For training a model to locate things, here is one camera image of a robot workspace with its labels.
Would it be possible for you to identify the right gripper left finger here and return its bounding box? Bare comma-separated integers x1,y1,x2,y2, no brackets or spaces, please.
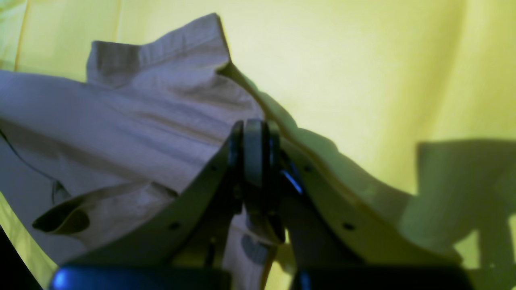
50,119,266,290

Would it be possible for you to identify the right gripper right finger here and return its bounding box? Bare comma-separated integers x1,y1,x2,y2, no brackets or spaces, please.
266,121,472,290

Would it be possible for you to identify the brown T-shirt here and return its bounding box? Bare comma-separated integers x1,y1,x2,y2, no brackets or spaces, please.
0,13,462,290

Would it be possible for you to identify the yellow table cloth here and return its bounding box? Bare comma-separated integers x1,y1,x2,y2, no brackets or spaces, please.
1,0,515,290

